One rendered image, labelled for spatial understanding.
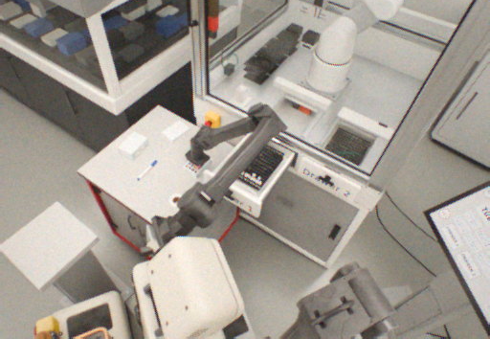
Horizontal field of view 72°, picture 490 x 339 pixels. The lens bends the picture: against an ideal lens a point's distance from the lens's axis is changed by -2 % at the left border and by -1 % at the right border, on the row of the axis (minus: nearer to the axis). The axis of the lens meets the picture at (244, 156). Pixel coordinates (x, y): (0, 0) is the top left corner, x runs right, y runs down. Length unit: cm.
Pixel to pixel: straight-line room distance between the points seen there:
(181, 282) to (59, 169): 221
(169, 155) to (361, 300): 137
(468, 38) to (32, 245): 170
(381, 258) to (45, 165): 251
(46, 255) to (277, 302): 130
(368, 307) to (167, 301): 45
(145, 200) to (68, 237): 35
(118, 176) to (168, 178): 24
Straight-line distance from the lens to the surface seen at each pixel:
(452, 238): 153
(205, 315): 78
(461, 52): 115
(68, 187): 279
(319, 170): 160
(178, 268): 81
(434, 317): 190
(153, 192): 166
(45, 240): 168
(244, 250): 234
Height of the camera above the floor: 214
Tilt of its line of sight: 51 degrees down
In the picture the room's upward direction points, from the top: 6 degrees clockwise
